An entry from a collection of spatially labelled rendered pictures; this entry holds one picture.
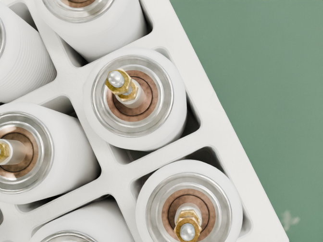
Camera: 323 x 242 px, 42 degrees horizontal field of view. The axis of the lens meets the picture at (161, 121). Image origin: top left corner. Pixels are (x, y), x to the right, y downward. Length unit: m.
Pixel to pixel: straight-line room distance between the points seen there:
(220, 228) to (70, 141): 0.16
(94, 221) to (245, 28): 0.39
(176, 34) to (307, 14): 0.27
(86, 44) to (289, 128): 0.34
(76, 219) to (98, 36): 0.17
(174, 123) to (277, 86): 0.29
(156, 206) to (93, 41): 0.17
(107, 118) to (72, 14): 0.10
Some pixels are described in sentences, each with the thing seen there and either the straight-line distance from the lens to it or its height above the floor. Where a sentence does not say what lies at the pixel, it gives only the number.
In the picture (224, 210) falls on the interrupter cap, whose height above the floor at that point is 0.25.
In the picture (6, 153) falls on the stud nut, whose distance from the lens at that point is 0.37.
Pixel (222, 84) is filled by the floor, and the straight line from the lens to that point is 0.64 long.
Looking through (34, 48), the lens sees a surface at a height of 0.20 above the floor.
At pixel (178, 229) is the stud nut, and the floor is 0.33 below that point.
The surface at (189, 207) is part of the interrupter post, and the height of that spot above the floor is 0.28.
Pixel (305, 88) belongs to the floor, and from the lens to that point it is 0.66.
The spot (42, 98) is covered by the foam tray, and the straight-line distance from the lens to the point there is 0.48.
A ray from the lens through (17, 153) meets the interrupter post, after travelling 0.39.
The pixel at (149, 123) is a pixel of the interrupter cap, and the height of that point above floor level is 0.25.
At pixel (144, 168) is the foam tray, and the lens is 0.45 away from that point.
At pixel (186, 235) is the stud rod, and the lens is 0.29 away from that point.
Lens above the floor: 0.63
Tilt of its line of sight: 84 degrees down
